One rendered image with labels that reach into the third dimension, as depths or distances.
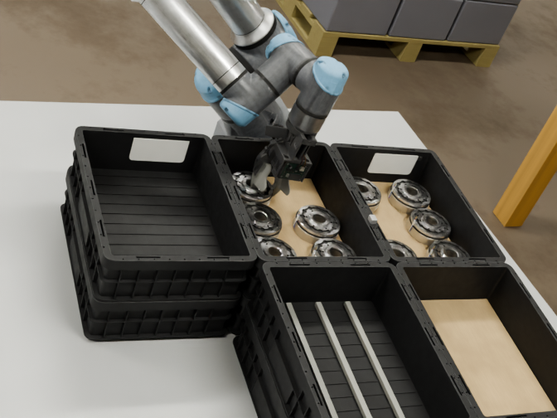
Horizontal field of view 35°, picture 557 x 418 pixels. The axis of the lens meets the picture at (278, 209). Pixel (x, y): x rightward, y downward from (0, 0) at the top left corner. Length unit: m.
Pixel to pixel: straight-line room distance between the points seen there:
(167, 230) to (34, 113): 0.61
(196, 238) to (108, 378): 0.35
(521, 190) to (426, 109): 0.87
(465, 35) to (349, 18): 0.76
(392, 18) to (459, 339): 2.93
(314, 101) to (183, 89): 2.10
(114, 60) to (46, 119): 1.70
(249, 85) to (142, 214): 0.35
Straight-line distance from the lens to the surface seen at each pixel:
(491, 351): 1.91
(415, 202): 2.15
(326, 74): 1.78
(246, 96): 1.84
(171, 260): 1.62
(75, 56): 3.91
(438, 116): 4.44
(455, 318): 1.93
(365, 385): 1.69
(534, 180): 3.76
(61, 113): 2.31
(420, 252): 2.05
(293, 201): 2.02
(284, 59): 1.85
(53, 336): 1.75
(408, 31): 4.71
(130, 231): 1.80
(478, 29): 4.98
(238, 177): 1.98
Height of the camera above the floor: 2.01
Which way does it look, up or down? 37 degrees down
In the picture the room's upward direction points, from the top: 22 degrees clockwise
